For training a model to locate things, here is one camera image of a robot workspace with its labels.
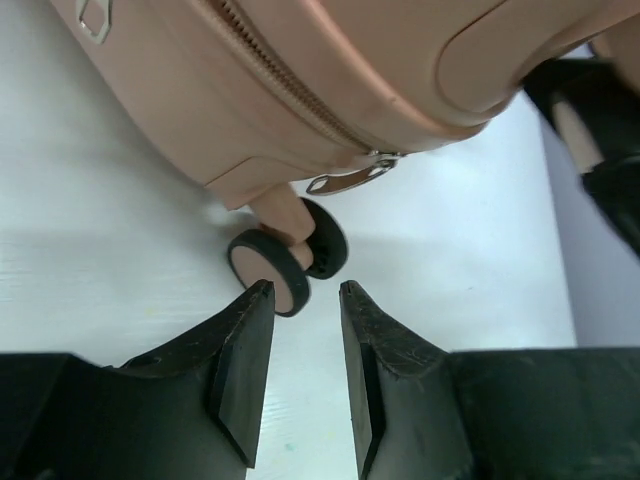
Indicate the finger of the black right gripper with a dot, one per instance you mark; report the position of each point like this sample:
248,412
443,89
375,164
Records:
596,115

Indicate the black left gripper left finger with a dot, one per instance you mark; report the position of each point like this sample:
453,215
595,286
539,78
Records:
190,408

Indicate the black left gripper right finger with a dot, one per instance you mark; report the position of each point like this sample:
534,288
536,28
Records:
419,412

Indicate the pink hard-shell suitcase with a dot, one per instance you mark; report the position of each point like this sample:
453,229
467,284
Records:
272,104

